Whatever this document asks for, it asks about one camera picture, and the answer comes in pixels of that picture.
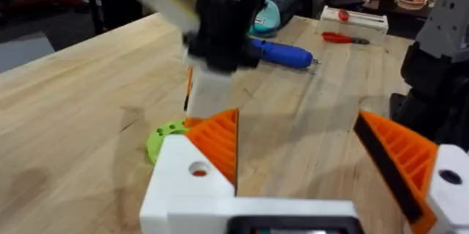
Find white orange finger of the right gripper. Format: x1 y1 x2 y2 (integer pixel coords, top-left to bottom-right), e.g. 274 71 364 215
182 57 237 129

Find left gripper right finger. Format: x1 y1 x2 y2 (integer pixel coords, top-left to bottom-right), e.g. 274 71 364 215
353 110 469 234

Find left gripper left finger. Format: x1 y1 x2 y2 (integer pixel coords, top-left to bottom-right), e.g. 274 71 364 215
139 108 240 234

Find blue electric screwdriver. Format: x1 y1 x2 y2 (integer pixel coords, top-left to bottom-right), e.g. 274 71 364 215
251 37 322 70

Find teal rounded object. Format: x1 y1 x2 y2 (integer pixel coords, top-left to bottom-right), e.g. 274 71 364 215
248 0 281 39

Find green disc with holes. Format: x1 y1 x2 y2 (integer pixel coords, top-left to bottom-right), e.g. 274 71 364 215
146 119 190 165

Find white box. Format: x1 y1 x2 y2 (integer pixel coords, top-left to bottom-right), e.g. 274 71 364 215
317 5 389 46

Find black stand leg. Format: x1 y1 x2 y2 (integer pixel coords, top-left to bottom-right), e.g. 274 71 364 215
80 0 108 35

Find red-handled pliers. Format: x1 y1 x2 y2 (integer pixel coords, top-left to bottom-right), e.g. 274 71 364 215
321 31 371 46

